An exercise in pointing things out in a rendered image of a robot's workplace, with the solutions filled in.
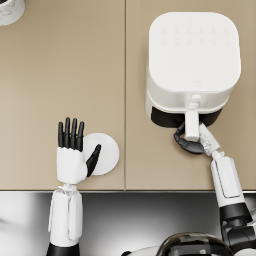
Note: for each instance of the pale white air fryer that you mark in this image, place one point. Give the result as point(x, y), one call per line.
point(192, 66)

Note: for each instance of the white marbled pot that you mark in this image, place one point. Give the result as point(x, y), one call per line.
point(10, 10)

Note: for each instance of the round white plate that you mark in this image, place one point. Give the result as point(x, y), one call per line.
point(106, 154)

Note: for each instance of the dark round robot body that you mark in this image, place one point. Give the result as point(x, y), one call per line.
point(186, 246)

